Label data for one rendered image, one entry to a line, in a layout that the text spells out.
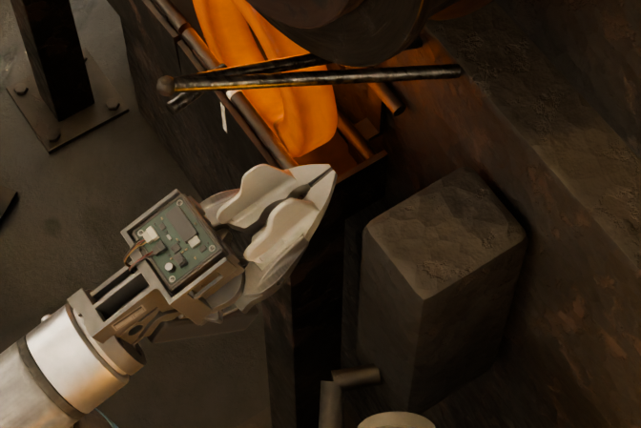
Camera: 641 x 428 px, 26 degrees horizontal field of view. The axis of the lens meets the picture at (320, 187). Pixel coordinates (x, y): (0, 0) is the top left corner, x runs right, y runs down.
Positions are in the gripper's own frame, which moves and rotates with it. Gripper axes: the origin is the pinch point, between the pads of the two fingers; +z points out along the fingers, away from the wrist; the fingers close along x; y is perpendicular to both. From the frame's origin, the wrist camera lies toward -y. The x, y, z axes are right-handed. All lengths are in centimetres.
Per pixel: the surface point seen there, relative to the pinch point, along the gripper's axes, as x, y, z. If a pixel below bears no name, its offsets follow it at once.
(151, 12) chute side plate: 25.1, -4.8, -2.7
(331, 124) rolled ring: 4.1, -1.2, 3.4
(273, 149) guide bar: 6.7, -3.5, -1.5
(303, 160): 7.1, -9.6, -0.1
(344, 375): -9.2, -12.2, -8.1
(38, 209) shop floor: 55, -68, -33
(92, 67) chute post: 71, -73, -16
